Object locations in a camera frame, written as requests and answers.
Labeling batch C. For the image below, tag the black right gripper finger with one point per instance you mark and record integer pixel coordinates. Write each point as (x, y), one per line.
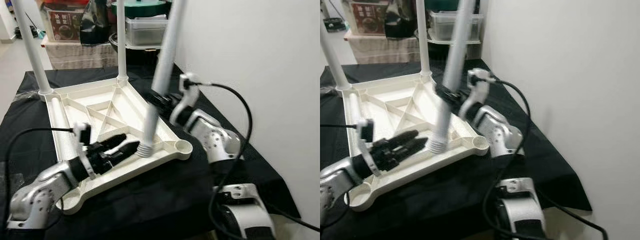
(156, 101)
(446, 95)

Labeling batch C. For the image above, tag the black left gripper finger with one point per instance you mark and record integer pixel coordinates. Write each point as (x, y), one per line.
(414, 146)
(125, 150)
(114, 141)
(404, 138)

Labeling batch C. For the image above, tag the cream plastic table top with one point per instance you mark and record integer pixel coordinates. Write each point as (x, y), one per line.
(170, 147)
(470, 145)

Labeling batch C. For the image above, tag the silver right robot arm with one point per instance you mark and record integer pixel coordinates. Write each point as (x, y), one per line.
(505, 140)
(220, 145)

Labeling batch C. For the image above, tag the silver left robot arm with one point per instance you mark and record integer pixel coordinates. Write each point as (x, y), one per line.
(337, 185)
(40, 192)

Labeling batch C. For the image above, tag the black wok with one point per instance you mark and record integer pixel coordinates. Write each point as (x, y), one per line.
(140, 52)
(440, 47)

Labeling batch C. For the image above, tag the black table cloth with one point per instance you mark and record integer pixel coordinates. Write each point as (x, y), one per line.
(175, 190)
(525, 175)

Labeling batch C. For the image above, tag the clear lidded plastic container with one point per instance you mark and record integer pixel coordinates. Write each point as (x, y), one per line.
(145, 31)
(445, 25)

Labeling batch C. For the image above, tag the patterned beige cloth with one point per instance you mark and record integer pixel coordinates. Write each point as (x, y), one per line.
(385, 50)
(80, 55)

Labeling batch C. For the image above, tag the black bag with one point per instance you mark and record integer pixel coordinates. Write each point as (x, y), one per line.
(400, 17)
(95, 22)

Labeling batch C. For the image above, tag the green pot lid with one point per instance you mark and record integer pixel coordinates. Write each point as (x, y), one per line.
(442, 4)
(145, 7)

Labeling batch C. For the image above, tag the small teal object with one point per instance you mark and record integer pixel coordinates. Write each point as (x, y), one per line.
(41, 35)

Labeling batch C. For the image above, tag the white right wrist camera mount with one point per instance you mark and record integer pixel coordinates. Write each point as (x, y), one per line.
(184, 97)
(477, 92)

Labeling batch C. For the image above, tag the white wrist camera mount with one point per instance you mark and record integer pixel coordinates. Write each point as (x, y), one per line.
(184, 97)
(477, 92)
(366, 140)
(82, 142)

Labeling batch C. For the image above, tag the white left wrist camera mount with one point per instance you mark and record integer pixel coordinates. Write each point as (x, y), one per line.
(366, 140)
(82, 142)

